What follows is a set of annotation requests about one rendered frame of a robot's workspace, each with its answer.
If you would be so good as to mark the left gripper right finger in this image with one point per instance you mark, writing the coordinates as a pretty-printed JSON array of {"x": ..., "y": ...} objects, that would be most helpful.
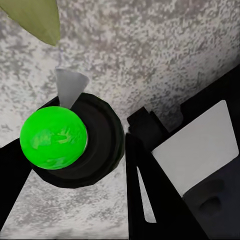
[{"x": 174, "y": 219}]

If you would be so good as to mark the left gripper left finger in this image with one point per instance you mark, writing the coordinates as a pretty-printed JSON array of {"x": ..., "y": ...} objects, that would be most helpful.
[{"x": 14, "y": 171}]

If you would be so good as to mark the insectifuge atomizer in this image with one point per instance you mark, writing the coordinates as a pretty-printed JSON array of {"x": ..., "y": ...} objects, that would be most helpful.
[{"x": 75, "y": 139}]

